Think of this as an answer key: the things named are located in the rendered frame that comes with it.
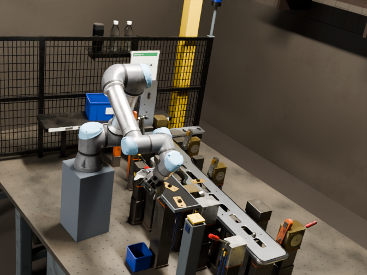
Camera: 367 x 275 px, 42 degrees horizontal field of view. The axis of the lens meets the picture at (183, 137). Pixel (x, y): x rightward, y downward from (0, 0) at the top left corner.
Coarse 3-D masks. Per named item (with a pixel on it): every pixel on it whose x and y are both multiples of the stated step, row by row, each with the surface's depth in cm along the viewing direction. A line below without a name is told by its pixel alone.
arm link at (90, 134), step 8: (80, 128) 242; (88, 128) 241; (96, 128) 241; (104, 128) 245; (80, 136) 241; (88, 136) 239; (96, 136) 241; (104, 136) 244; (80, 144) 243; (88, 144) 241; (96, 144) 242; (104, 144) 245; (88, 152) 243; (96, 152) 245
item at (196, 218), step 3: (195, 213) 216; (198, 213) 217; (189, 216) 214; (192, 216) 214; (195, 216) 214; (198, 216) 215; (201, 216) 215; (189, 219) 213; (192, 219) 212; (195, 219) 212; (198, 219) 212; (201, 219) 213; (192, 222) 211; (195, 222) 210; (198, 222) 211; (201, 222) 212
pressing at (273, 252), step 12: (180, 168) 285; (192, 168) 287; (204, 192) 264; (216, 192) 266; (228, 204) 257; (228, 216) 247; (240, 216) 248; (228, 228) 237; (240, 228) 239; (252, 228) 240; (252, 240) 231; (264, 240) 232; (252, 252) 222; (264, 252) 224; (276, 252) 225; (264, 264) 218
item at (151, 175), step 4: (152, 172) 212; (148, 176) 210; (152, 176) 205; (144, 180) 209; (148, 180) 207; (152, 180) 205; (156, 180) 205; (160, 180) 205; (164, 180) 206; (144, 184) 210; (148, 184) 209; (152, 184) 210; (156, 184) 210; (160, 184) 211; (144, 188) 212; (148, 188) 211; (152, 188) 209; (156, 188) 210; (148, 192) 212; (152, 192) 210
